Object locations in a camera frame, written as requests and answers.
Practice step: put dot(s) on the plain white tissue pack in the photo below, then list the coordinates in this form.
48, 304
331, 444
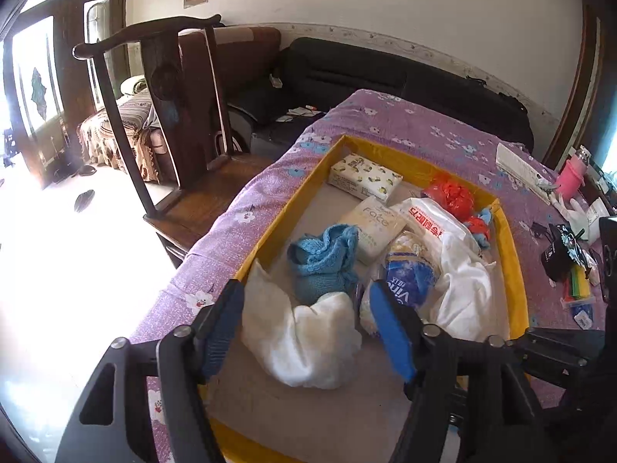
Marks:
376, 226

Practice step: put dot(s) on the toilet roll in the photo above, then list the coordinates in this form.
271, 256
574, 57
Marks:
409, 275

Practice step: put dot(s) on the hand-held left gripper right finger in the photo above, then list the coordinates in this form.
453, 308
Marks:
393, 328

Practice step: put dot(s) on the white paper booklet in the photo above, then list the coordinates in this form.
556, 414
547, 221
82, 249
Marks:
523, 169

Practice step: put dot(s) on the dark slipper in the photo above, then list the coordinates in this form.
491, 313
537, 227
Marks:
86, 170
84, 200

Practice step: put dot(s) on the glass panelled wooden door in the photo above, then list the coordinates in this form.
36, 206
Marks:
33, 91

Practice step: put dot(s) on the white work glove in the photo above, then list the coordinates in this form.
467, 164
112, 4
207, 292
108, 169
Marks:
573, 214

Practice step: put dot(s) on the white towel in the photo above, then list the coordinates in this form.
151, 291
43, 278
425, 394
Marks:
299, 342

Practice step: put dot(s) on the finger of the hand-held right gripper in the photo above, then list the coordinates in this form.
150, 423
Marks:
554, 352

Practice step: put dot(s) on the dark wooden chair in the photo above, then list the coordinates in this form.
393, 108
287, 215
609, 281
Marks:
193, 120

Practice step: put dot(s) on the black leather sofa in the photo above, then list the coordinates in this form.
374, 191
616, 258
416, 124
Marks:
361, 72

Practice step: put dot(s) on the blue knitted hat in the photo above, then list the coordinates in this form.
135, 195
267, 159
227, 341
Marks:
318, 265

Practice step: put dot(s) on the small blue white packet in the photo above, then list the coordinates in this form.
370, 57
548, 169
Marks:
584, 316

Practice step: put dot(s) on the yellow cardboard box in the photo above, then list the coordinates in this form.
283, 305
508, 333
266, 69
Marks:
299, 415

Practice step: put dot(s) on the colourful sponge pack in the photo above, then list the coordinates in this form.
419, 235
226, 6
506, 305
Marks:
578, 287

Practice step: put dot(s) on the white bag with red print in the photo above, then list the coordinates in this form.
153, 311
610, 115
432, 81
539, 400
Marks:
434, 224

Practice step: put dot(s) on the red plastic bag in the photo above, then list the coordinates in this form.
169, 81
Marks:
448, 195

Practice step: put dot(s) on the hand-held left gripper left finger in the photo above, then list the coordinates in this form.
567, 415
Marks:
219, 335

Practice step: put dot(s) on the pink knitted bottle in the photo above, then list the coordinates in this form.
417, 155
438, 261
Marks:
571, 176

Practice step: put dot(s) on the lemon print tissue pack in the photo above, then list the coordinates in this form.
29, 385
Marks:
366, 176

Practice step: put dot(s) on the purple floral tablecloth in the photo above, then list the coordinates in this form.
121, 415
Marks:
424, 125

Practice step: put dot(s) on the brown wooden window frame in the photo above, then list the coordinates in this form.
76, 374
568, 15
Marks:
573, 91

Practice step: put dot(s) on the white plastic jar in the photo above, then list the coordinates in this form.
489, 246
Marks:
597, 207

